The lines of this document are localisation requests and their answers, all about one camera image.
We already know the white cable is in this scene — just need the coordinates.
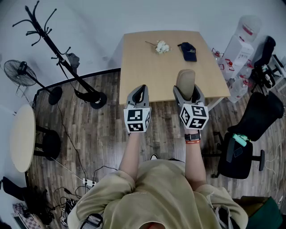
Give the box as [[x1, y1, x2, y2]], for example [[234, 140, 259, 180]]
[[265, 138, 285, 202]]

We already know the black standing fan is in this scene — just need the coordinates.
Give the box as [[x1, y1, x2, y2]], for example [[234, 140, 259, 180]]
[[4, 59, 63, 106]]

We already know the grey hanging cloth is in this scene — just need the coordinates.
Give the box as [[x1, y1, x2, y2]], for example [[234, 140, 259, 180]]
[[66, 53, 80, 74]]

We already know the navy cap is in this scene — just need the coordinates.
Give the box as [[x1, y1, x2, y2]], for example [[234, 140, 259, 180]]
[[177, 42, 198, 62]]

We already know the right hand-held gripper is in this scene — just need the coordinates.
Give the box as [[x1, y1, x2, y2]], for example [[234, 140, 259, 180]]
[[173, 85, 209, 130]]

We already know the black wristwatch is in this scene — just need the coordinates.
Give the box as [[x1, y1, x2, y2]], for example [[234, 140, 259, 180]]
[[184, 132, 201, 141]]

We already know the black chair with clutter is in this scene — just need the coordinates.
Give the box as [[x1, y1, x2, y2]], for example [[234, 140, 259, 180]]
[[250, 35, 286, 94]]

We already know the white bottle with red label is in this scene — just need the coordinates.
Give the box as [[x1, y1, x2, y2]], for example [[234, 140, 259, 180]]
[[236, 15, 262, 43]]

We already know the person's beige shirt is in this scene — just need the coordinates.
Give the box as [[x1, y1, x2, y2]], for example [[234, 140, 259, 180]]
[[67, 159, 248, 229]]

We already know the checkered cloth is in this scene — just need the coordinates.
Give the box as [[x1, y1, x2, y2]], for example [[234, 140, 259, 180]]
[[12, 202, 43, 229]]

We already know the clear water jug red handle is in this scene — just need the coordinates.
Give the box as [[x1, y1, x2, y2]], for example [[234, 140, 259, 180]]
[[211, 47, 224, 64], [227, 76, 250, 104], [219, 58, 235, 81], [240, 59, 255, 79]]

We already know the black coat rack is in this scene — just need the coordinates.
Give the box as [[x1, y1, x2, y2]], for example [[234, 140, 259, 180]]
[[12, 1, 107, 110]]

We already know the round light wooden table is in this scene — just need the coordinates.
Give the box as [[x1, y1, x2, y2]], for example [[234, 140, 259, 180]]
[[9, 104, 36, 173]]

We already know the white flower bouquet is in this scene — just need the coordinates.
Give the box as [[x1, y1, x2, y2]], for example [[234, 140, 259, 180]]
[[144, 40, 172, 55]]

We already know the white power strip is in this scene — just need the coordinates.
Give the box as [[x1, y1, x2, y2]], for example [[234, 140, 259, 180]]
[[82, 178, 97, 187]]

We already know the green bottle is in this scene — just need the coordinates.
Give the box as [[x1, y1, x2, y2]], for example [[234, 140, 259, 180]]
[[232, 133, 251, 147]]

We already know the person's right forearm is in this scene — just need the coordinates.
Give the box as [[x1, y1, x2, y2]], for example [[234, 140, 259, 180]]
[[184, 131, 207, 191]]

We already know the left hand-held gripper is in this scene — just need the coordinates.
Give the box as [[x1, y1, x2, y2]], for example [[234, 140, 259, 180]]
[[123, 84, 152, 134]]

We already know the green bag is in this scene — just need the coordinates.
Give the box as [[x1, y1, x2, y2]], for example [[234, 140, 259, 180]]
[[250, 196, 283, 229]]

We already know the black power cable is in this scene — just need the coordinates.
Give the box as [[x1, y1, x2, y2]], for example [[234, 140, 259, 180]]
[[55, 102, 88, 179]]

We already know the black stool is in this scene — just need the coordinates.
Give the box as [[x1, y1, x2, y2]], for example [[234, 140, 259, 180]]
[[33, 126, 61, 161]]

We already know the white water dispenser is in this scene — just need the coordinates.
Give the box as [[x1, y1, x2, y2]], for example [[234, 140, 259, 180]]
[[220, 34, 254, 81]]

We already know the person's left forearm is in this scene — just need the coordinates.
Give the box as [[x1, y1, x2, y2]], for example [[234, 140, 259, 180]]
[[118, 131, 143, 180]]

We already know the black office chair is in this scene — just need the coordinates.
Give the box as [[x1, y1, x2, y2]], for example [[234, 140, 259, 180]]
[[202, 90, 285, 179]]

